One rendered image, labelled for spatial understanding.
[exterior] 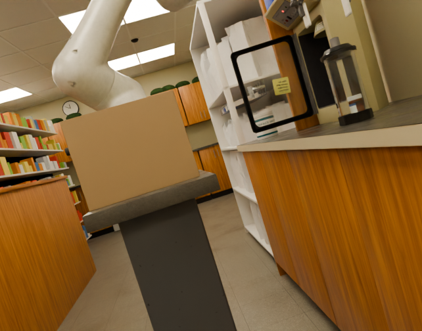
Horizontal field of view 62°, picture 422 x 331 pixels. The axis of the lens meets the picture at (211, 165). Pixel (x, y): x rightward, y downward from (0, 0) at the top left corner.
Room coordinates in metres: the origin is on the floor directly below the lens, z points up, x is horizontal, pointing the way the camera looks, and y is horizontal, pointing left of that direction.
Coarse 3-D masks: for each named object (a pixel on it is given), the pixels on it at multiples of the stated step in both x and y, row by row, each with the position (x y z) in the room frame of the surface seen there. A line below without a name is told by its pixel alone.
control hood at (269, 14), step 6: (276, 0) 1.49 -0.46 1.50; (282, 0) 1.46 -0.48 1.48; (288, 0) 1.44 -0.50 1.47; (306, 0) 1.38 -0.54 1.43; (312, 0) 1.36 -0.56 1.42; (318, 0) 1.36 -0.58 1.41; (270, 6) 1.56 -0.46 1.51; (276, 6) 1.53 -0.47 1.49; (306, 6) 1.41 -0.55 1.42; (312, 6) 1.41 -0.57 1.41; (270, 12) 1.60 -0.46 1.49; (270, 18) 1.65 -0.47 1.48; (300, 18) 1.54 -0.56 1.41; (282, 24) 1.65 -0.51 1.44; (294, 24) 1.60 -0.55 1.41
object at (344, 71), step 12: (324, 60) 1.10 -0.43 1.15; (336, 60) 1.06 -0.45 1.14; (348, 60) 1.05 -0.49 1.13; (336, 72) 1.07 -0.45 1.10; (348, 72) 1.05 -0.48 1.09; (336, 84) 1.08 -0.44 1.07; (348, 84) 1.05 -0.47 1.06; (360, 84) 1.06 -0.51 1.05; (336, 96) 1.09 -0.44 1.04; (348, 96) 1.06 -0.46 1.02; (360, 96) 1.05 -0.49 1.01; (348, 108) 1.06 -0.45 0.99; (360, 108) 1.05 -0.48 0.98
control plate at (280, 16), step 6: (282, 6) 1.50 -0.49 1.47; (288, 6) 1.48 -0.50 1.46; (276, 12) 1.57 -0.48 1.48; (282, 12) 1.55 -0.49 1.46; (288, 12) 1.53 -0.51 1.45; (294, 12) 1.50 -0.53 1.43; (276, 18) 1.62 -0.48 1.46; (282, 18) 1.60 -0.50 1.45; (288, 18) 1.57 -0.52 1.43; (294, 18) 1.54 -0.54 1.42; (288, 24) 1.62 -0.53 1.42
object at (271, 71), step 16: (272, 48) 1.67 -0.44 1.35; (288, 48) 1.67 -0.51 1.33; (240, 64) 1.67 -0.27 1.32; (256, 64) 1.67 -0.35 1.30; (272, 64) 1.67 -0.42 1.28; (288, 64) 1.67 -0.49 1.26; (256, 80) 1.67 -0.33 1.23; (272, 80) 1.67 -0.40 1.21; (288, 80) 1.67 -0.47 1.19; (256, 96) 1.67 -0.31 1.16; (272, 96) 1.67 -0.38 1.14; (288, 96) 1.67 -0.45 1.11; (256, 112) 1.67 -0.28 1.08; (272, 112) 1.67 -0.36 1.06; (288, 112) 1.67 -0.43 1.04; (304, 112) 1.67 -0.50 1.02; (272, 128) 1.67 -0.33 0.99
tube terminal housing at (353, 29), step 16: (320, 0) 1.37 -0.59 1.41; (336, 0) 1.37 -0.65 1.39; (352, 0) 1.41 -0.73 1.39; (320, 16) 1.44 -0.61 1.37; (336, 16) 1.36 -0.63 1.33; (352, 16) 1.37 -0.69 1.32; (304, 32) 1.63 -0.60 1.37; (336, 32) 1.36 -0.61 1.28; (352, 32) 1.37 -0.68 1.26; (368, 32) 1.50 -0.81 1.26; (368, 48) 1.45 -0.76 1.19; (368, 64) 1.39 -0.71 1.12; (368, 80) 1.37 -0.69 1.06; (368, 96) 1.37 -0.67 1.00; (384, 96) 1.48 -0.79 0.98; (320, 112) 1.64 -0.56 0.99; (336, 112) 1.49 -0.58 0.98
